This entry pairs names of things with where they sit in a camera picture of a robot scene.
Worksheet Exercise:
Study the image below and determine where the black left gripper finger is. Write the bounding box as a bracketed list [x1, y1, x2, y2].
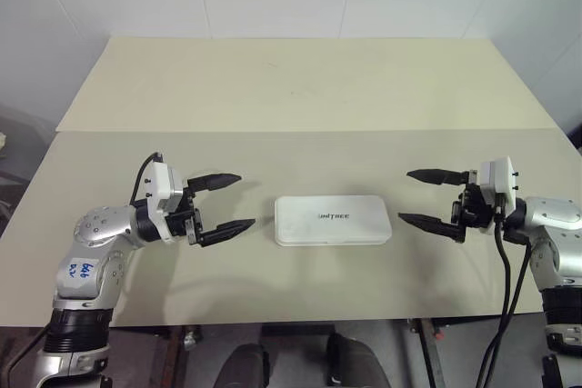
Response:
[184, 173, 242, 194]
[197, 218, 256, 248]

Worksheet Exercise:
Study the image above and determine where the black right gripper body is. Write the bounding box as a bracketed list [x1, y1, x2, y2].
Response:
[451, 171, 501, 230]

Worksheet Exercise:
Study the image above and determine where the white plastic pencil case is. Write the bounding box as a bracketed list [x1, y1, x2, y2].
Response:
[274, 194, 393, 248]

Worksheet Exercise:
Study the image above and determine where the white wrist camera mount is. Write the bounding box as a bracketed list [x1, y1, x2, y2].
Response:
[480, 155, 519, 214]
[143, 161, 186, 244]

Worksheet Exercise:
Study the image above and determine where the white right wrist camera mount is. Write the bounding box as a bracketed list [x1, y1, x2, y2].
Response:
[480, 155, 519, 214]

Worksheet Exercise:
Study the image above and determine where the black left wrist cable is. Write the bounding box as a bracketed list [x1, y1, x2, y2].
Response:
[129, 153, 164, 207]

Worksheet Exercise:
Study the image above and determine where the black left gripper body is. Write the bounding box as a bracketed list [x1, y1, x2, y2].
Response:
[166, 186, 205, 249]

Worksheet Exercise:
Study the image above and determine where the dark rounded shape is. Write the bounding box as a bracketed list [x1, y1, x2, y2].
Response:
[213, 342, 274, 388]
[326, 332, 392, 388]

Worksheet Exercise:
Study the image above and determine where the dark metal table leg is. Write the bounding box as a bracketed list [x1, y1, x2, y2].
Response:
[164, 326, 188, 388]
[416, 318, 446, 388]

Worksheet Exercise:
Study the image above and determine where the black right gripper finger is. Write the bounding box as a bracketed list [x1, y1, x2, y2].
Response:
[397, 212, 467, 244]
[406, 168, 472, 188]

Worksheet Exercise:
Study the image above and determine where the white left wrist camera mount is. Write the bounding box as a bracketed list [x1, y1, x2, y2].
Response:
[143, 161, 186, 244]

